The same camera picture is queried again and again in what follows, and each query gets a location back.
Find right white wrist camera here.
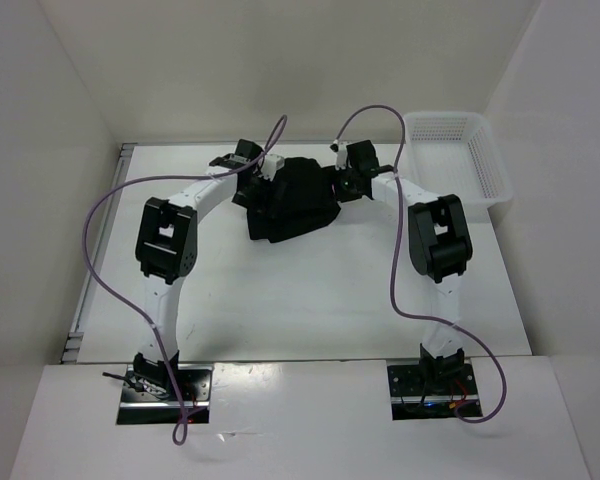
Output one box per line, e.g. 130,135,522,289
330,141,349,171

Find aluminium table edge rail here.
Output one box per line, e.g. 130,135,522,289
60,143,136,364

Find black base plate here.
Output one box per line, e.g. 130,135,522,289
116,365,213,426
387,361,483,421

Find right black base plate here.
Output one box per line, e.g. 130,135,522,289
387,361,483,421

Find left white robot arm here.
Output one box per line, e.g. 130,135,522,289
133,140,285,400

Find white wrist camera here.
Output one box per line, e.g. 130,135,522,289
257,154,285,181
330,141,349,171

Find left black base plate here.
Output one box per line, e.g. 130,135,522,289
116,365,213,426

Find white plastic basket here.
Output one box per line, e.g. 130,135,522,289
404,111,513,209

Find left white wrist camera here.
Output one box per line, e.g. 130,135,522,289
257,154,285,181

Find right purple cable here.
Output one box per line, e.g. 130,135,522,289
332,104,507,426

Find black shorts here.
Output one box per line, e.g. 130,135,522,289
246,157,340,243

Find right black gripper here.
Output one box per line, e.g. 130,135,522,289
319,163,363,205

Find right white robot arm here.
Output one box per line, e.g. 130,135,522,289
330,140,473,393

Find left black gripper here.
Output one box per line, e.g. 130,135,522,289
232,170,286,220

